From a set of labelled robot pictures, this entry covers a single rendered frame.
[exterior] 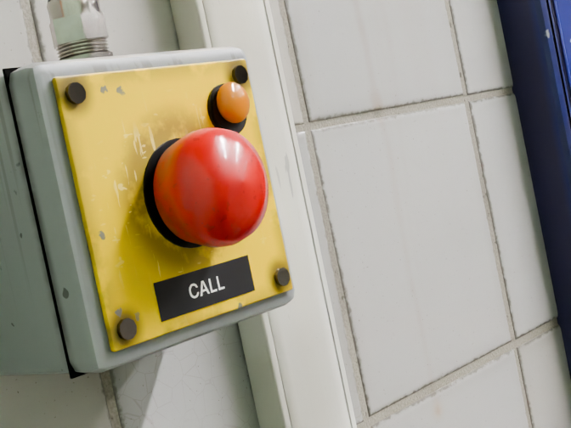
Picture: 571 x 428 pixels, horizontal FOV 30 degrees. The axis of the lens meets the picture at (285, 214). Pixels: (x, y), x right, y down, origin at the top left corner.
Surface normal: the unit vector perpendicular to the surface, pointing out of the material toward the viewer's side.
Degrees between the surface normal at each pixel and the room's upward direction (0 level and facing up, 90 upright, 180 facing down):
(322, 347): 90
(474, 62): 90
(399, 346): 90
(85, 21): 90
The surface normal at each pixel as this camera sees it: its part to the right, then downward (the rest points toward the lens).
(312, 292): 0.74, -0.12
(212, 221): 0.40, 0.35
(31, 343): -0.65, 0.18
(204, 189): 0.22, -0.04
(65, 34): -0.19, 0.09
